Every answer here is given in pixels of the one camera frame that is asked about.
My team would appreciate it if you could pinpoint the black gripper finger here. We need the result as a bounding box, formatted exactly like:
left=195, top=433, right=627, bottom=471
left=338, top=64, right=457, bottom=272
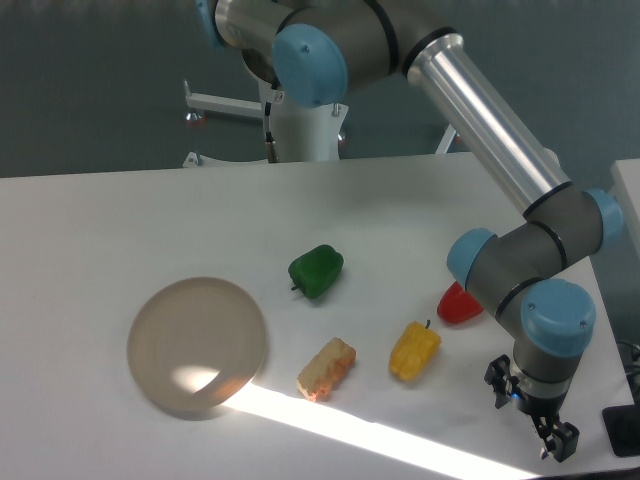
left=484, top=355, right=514, bottom=408
left=533, top=417, right=580, bottom=461

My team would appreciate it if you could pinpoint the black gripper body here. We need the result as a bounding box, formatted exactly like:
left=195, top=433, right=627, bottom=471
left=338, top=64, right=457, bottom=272
left=508, top=387, right=565, bottom=425

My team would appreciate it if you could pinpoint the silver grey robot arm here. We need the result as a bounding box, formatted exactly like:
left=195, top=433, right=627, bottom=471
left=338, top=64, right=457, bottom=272
left=196, top=1, right=624, bottom=461

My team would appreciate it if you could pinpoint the red toy pepper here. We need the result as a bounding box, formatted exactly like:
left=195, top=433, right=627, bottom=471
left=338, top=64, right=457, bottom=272
left=436, top=282, right=484, bottom=325

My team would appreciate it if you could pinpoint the yellow toy pepper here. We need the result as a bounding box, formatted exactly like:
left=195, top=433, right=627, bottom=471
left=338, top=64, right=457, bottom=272
left=388, top=320, right=442, bottom=382

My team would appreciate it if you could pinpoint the green toy pepper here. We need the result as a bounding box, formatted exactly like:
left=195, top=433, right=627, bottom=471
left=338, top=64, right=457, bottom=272
left=288, top=244, right=344, bottom=300

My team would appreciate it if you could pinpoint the black device at right edge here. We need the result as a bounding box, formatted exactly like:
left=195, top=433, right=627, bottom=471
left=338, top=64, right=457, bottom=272
left=602, top=405, right=639, bottom=458

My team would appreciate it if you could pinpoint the orange yellow toy food block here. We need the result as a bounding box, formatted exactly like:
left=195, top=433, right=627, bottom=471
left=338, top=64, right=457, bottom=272
left=296, top=337, right=356, bottom=402

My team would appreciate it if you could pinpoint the white furniture at right edge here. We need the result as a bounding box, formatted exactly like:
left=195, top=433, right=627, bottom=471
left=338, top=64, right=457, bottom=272
left=611, top=159, right=640, bottom=244

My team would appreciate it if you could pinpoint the beige round plate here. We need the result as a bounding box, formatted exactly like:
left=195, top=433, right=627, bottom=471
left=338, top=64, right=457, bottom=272
left=127, top=277, right=267, bottom=420

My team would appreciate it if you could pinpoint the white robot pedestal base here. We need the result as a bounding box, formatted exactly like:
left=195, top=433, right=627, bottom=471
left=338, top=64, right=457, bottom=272
left=183, top=81, right=459, bottom=168

